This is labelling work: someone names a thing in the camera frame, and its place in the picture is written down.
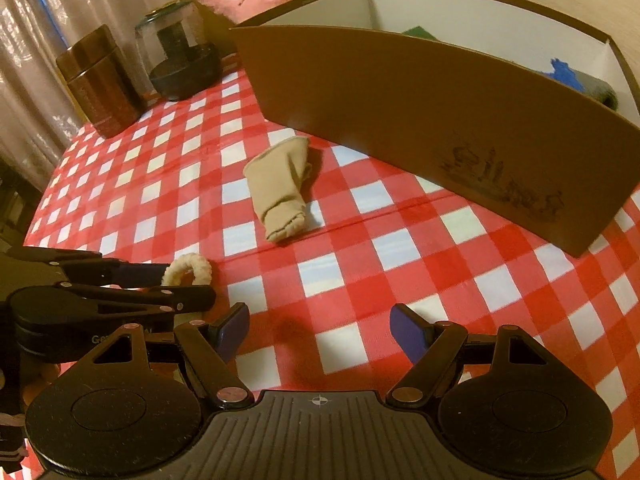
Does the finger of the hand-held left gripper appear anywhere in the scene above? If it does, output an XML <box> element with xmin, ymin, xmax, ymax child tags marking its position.
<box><xmin>22</xmin><ymin>248</ymin><xmax>171</xmax><ymax>289</ymax></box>
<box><xmin>9</xmin><ymin>284</ymin><xmax>217</xmax><ymax>324</ymax></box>

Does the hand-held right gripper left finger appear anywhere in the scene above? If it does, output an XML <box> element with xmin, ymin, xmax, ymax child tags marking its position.
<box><xmin>75</xmin><ymin>302</ymin><xmax>251</xmax><ymax>407</ymax></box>

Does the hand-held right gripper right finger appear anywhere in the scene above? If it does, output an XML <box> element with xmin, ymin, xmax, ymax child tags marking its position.
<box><xmin>390</xmin><ymin>304</ymin><xmax>563</xmax><ymax>407</ymax></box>

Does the cream braided hair ring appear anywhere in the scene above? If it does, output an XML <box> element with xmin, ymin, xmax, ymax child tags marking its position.
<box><xmin>162</xmin><ymin>254</ymin><xmax>214</xmax><ymax>325</ymax></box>

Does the beige sock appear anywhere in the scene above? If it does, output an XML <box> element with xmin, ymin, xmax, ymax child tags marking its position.
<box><xmin>243</xmin><ymin>137</ymin><xmax>314</xmax><ymax>244</ymax></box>

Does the brown cardboard box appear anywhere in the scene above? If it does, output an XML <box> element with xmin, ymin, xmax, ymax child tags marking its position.
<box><xmin>229</xmin><ymin>0</ymin><xmax>640</xmax><ymax>258</ymax></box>

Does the yellow green sponge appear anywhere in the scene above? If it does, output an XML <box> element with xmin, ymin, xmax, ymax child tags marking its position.
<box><xmin>402</xmin><ymin>25</ymin><xmax>443</xmax><ymax>42</ymax></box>

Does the grey blue striped sock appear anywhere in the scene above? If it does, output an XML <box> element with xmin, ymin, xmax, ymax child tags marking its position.
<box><xmin>532</xmin><ymin>56</ymin><xmax>620</xmax><ymax>111</ymax></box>

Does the red white checked tablecloth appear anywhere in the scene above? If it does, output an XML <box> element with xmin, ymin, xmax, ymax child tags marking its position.
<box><xmin>22</xmin><ymin>52</ymin><xmax>640</xmax><ymax>471</ymax></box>

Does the brown cylindrical canister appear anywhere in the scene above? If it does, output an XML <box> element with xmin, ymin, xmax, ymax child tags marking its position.
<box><xmin>56</xmin><ymin>24</ymin><xmax>147</xmax><ymax>140</ymax></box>

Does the glass jar with dark base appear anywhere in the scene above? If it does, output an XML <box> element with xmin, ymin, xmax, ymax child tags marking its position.
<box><xmin>135</xmin><ymin>0</ymin><xmax>222</xmax><ymax>102</ymax></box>

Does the sheer patterned curtain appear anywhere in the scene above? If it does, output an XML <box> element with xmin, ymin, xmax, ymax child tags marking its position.
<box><xmin>0</xmin><ymin>0</ymin><xmax>181</xmax><ymax>191</ymax></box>

